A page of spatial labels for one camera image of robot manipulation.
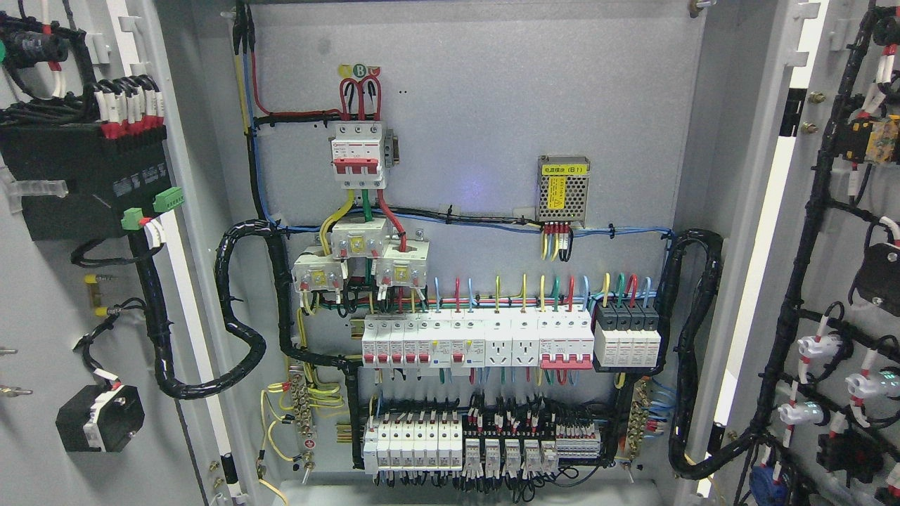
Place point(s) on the white current transformers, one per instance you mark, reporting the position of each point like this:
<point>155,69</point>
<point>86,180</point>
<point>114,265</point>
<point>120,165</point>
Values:
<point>359,247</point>

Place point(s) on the white socket breaker row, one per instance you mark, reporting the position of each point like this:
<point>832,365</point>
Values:
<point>461,340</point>

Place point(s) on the metal mesh power supply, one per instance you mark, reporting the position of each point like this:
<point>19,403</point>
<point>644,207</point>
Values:
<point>563,189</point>

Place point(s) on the red main circuit breaker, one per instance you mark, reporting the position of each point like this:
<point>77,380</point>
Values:
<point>362,153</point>

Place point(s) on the lower relay terminal row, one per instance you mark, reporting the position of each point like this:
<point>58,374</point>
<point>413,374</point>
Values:
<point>481,446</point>

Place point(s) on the black white surge protector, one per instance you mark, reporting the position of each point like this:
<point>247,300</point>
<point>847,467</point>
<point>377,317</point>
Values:
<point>626,339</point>

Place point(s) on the black digital power meter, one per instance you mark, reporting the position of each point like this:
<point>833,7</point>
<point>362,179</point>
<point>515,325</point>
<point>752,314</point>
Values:
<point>82,185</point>

